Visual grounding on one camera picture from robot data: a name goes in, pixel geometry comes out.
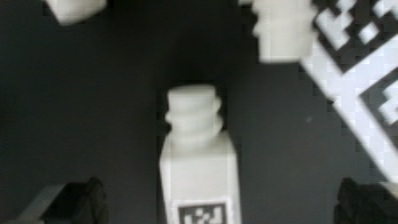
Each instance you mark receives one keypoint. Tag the white table leg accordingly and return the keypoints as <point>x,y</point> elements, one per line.
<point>198,160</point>
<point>284,29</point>
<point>76,10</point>

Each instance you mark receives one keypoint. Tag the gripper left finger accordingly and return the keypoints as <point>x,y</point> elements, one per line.
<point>69,204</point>

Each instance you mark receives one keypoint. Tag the white sheet with tags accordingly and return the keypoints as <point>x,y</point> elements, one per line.
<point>353,67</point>

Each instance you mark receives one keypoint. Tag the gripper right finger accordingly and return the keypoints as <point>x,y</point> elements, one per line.
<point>367,203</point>

